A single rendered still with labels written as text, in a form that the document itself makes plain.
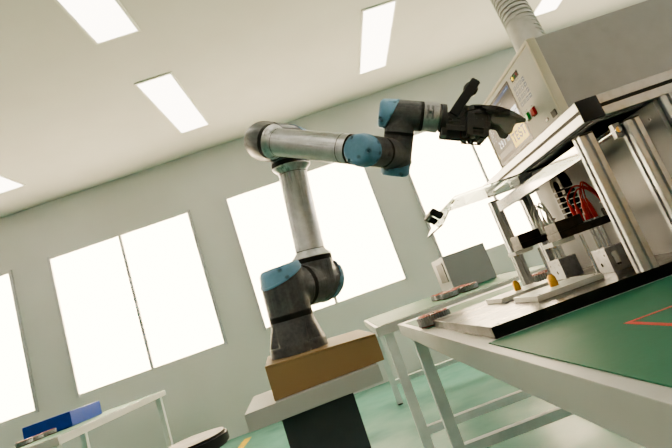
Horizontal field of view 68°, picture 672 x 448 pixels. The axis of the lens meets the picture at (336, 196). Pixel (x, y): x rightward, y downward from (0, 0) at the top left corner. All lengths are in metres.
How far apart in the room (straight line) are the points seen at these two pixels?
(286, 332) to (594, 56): 0.97
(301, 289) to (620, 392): 0.93
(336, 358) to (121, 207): 5.53
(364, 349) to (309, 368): 0.14
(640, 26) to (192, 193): 5.52
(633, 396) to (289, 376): 0.86
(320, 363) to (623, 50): 1.00
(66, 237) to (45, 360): 1.41
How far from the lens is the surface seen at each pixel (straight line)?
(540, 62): 1.24
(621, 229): 1.09
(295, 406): 1.21
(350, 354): 1.23
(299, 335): 1.29
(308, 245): 1.42
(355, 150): 1.12
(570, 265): 1.48
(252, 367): 5.99
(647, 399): 0.48
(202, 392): 6.15
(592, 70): 1.28
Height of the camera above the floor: 0.89
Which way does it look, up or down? 13 degrees up
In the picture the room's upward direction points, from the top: 20 degrees counter-clockwise
